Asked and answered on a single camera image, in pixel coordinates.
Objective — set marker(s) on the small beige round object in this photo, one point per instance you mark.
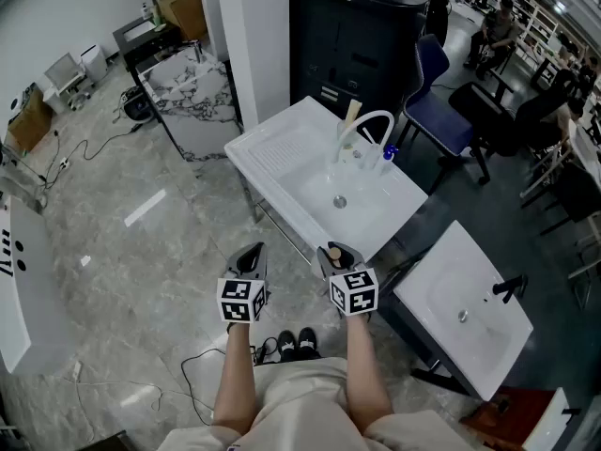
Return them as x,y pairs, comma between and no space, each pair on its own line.
334,253

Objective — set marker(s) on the person's left black shoe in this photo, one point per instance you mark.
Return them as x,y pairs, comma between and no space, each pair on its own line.
286,346

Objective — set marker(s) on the black faucet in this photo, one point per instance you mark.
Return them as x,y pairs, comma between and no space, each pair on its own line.
509,288

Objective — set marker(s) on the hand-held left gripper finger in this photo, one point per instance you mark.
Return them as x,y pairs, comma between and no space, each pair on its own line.
236,267
262,263

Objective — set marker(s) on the black office chair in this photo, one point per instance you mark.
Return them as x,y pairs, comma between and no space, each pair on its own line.
483,111

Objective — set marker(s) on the white desk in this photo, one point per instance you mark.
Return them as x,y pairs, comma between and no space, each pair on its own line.
587,153

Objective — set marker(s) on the black vanity cabinet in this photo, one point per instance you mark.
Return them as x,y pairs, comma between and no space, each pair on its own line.
141,40

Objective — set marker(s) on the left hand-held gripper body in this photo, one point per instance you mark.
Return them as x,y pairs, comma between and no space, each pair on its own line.
235,294

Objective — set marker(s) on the small basin drain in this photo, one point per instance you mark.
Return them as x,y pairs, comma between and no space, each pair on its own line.
463,315

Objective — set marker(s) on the marble patterned cabinet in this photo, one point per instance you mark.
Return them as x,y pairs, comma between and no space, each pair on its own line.
188,106

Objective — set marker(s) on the blue bottle cap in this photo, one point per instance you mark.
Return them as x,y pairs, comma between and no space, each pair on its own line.
390,152

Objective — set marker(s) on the white power strip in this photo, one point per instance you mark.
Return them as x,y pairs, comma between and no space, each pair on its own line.
65,161

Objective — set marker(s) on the white sink with drainboard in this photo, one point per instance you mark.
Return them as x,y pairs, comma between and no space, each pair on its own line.
300,125

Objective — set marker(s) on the person's right forearm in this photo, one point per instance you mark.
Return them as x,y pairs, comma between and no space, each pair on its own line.
366,374

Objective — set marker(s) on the dark grey chair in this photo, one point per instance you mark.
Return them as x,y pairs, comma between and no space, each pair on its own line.
582,195

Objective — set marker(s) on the white rolling chair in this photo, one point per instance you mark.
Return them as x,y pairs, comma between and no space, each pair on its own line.
66,75

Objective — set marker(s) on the white curved faucet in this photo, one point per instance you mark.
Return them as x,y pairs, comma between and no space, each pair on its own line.
375,114

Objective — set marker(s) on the reddish brown wooden cabinet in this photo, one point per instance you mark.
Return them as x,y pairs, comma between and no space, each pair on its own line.
512,416

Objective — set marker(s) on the brown cardboard box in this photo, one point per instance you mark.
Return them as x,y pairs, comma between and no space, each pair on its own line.
183,12
30,125

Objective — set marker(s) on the person's right black shoe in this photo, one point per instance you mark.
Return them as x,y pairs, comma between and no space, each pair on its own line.
307,343

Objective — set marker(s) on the white curved counter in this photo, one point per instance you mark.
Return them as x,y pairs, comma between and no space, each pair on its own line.
33,299

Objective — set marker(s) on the chrome faucet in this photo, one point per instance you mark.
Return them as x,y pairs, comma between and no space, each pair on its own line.
197,52

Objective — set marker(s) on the large black machine cabinet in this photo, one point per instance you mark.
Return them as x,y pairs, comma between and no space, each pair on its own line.
357,40

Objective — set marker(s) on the person's left forearm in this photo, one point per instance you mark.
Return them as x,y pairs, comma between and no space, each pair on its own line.
235,383

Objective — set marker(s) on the white box appliance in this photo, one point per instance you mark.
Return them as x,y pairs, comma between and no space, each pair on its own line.
95,64

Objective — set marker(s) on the chrome sink drain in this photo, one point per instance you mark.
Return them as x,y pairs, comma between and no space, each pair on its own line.
340,201

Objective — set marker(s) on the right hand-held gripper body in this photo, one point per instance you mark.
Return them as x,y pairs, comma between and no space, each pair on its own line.
352,294

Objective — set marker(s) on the person's beige clothing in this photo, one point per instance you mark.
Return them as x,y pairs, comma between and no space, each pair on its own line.
305,407

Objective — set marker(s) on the small white sink basin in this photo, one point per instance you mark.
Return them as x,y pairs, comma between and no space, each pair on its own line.
460,275

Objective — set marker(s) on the blue upholstered chair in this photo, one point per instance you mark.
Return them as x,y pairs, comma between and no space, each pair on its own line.
436,125

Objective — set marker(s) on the person's black shoe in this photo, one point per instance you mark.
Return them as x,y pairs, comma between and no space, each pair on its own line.
286,346
307,343

